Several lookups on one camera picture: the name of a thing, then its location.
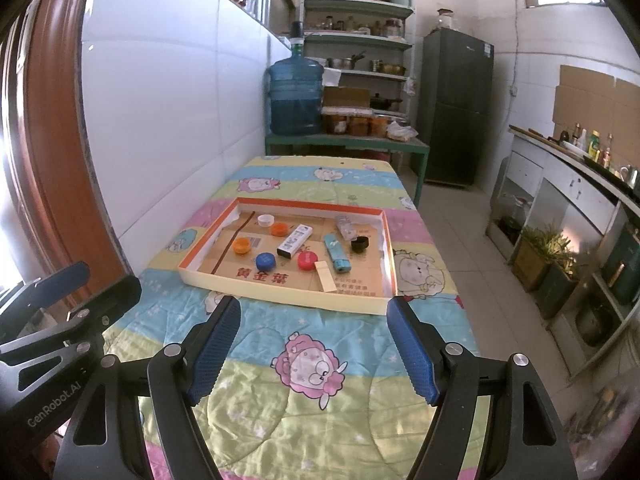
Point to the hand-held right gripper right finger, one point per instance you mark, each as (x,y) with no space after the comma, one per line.
(410,350)

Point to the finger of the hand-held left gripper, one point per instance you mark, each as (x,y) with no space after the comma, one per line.
(110,300)
(55,285)

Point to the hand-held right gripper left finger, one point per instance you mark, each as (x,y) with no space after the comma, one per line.
(215,350)

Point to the orange rimmed cardboard tray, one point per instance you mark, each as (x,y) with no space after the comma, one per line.
(360,280)

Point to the blue bottle cap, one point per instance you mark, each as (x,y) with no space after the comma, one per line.
(265,261)

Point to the orange bottle cap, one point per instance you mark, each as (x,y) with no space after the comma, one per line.
(278,229)
(242,245)

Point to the gold rectangular box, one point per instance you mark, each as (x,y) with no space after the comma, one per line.
(327,277)

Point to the black bottle cap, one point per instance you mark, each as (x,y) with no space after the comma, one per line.
(359,244)

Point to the teal flower print box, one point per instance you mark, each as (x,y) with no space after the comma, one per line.
(335,252)

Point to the red bottle cap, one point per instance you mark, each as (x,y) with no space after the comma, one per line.
(307,260)

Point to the white cartoon cat tin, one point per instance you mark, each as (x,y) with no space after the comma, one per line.
(295,242)

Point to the white bottle cap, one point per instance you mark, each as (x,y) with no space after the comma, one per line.
(266,220)

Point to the potted green plant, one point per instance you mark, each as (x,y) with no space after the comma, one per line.
(547,252)

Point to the green metal table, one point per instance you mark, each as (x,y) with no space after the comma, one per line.
(350,141)

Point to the white plastic bag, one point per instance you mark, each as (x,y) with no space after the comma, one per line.
(401,131)

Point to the row of orange food jars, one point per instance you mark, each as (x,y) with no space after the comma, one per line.
(355,124)

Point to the white kitchen counter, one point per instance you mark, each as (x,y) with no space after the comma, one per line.
(575,180)

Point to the dark grey refrigerator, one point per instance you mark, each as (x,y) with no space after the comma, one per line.
(455,110)

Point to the black frying pan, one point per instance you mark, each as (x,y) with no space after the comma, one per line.
(385,102)

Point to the brown cardboard box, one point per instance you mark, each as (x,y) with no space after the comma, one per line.
(346,96)

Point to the blue water jug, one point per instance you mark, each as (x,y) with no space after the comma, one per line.
(295,95)

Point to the row of condiment bottles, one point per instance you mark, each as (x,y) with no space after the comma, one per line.
(590,146)

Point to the white shelf unit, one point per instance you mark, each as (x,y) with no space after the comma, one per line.
(357,40)

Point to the glass jar with lid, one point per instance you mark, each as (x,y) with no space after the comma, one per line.
(445,19)

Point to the brown wooden door frame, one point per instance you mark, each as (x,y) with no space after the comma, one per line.
(55,125)

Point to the cardboard sheet on wall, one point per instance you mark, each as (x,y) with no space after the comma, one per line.
(590,100)

